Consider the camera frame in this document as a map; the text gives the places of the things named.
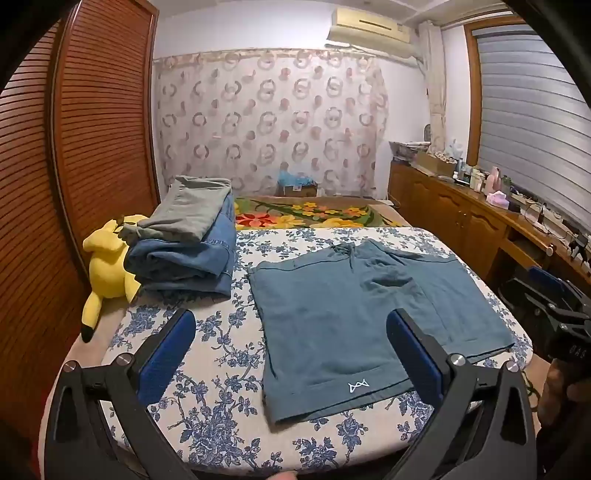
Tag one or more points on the teal pants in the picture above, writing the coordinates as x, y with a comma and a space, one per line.
332, 323

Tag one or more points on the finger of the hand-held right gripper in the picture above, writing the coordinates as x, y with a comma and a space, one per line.
526, 300
549, 279

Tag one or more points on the blue plastic bag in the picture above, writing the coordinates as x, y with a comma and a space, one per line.
293, 177

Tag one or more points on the beige lace curtain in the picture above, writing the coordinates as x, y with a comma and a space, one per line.
434, 92

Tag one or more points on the folded blue denim jeans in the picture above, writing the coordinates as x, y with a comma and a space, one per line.
184, 263

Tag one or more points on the grey window blind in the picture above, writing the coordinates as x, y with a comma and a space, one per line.
531, 115

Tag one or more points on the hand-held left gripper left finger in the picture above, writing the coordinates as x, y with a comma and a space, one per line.
166, 355

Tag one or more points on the wooden slatted wardrobe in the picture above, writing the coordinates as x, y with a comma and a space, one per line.
101, 115

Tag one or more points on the colourful flower blanket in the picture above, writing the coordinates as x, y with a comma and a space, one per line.
300, 214

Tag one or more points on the folded grey pants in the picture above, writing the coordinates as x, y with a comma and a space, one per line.
189, 207

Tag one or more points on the pink tissue box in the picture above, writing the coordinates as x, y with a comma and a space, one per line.
497, 199

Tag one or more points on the person's right hand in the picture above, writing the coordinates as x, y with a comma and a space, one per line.
561, 397

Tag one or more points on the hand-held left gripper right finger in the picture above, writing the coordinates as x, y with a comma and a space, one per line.
415, 364

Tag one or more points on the wooden cabinet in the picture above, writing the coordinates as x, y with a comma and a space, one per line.
461, 217

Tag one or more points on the yellow plush toy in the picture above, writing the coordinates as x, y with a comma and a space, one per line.
108, 272

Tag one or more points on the pink bottle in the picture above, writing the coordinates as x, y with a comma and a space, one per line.
494, 180

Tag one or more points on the beige air conditioner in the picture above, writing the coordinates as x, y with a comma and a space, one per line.
369, 25

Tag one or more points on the blue floral bed sheet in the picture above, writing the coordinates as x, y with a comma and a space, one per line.
221, 360

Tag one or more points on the open cardboard box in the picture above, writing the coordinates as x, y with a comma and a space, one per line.
434, 164

